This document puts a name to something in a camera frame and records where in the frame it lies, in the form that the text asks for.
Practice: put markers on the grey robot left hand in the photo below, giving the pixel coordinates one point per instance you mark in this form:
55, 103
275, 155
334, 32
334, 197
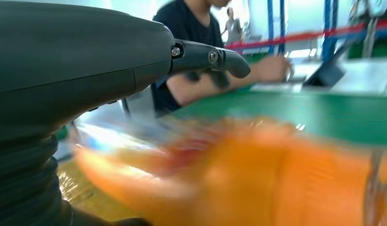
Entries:
72, 62

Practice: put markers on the person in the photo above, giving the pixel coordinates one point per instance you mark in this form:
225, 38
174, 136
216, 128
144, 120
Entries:
187, 21
233, 28

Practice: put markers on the red barrier tape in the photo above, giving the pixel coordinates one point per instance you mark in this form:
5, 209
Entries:
305, 36

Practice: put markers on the green table mat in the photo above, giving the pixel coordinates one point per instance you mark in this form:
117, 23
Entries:
305, 115

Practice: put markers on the dark blue tablet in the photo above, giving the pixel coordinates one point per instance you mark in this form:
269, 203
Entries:
324, 75

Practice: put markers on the green plastic crate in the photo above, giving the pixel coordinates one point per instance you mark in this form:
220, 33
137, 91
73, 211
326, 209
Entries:
377, 50

